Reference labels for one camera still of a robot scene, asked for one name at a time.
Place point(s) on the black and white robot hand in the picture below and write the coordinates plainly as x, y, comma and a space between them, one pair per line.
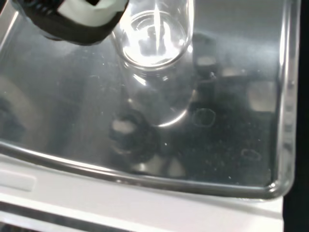
72, 26

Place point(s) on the white electronic balance steel pan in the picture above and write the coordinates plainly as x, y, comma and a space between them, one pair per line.
217, 120

